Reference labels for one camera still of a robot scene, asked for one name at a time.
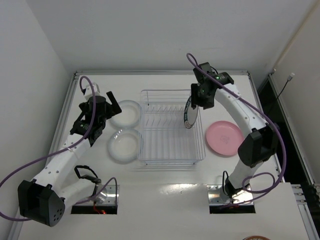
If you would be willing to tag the pink plastic plate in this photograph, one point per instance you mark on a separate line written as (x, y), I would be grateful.
(224, 138)

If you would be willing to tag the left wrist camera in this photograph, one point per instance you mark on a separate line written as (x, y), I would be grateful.
(88, 92)

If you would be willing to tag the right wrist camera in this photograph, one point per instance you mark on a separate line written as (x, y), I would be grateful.
(205, 67)

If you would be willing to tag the green rimmed white plate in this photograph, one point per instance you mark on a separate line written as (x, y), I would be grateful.
(190, 114)

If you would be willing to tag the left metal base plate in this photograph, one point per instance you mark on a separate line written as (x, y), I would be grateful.
(108, 197)

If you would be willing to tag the orange rimmed round object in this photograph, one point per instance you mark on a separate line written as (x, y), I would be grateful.
(256, 237)

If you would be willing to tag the metal base plate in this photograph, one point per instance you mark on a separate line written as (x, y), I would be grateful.
(216, 197)
(108, 197)

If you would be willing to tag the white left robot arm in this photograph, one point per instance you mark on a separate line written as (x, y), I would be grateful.
(44, 199)

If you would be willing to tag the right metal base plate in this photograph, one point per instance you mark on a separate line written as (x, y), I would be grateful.
(216, 197)

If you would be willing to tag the blue rimmed glass plate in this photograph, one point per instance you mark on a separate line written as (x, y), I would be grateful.
(125, 145)
(130, 115)

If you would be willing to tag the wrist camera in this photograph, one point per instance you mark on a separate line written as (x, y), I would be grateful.
(205, 67)
(88, 92)

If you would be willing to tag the white wire dish rack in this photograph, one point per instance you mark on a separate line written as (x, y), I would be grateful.
(164, 138)

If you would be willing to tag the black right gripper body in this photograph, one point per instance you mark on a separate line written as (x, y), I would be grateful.
(195, 99)

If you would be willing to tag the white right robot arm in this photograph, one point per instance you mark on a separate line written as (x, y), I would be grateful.
(261, 137)

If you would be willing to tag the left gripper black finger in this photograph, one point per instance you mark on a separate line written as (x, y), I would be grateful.
(112, 99)
(113, 110)

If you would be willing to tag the near blue rimmed glass plate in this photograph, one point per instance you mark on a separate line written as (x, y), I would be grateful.
(125, 145)

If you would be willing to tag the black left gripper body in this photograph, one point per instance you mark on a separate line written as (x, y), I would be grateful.
(110, 107)

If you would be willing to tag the far blue rimmed glass plate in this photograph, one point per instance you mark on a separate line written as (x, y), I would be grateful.
(130, 115)

